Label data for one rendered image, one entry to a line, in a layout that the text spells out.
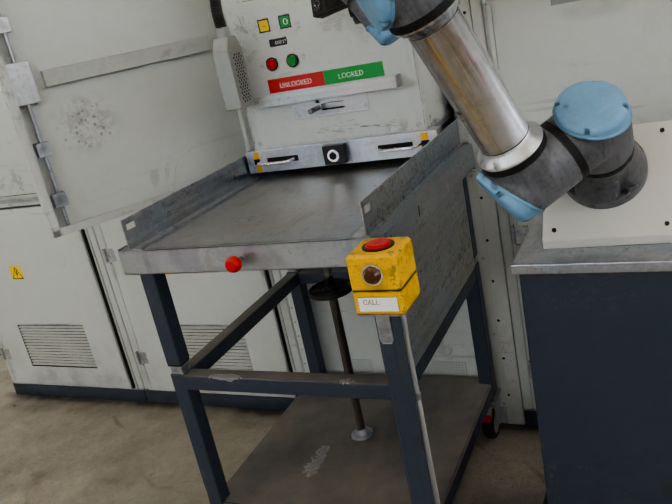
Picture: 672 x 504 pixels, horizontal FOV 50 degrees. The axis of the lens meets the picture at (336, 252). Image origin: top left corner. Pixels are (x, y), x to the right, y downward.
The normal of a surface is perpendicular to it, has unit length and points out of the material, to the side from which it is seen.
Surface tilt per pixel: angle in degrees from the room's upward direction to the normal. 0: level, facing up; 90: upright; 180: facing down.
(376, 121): 90
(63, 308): 90
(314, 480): 0
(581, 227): 45
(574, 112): 40
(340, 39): 90
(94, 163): 90
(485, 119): 113
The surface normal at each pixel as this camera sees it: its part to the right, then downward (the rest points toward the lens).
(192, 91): 0.59, 0.15
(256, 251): -0.39, 0.37
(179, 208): 0.90, -0.04
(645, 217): -0.40, -0.40
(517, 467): -0.19, -0.93
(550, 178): 0.28, 0.30
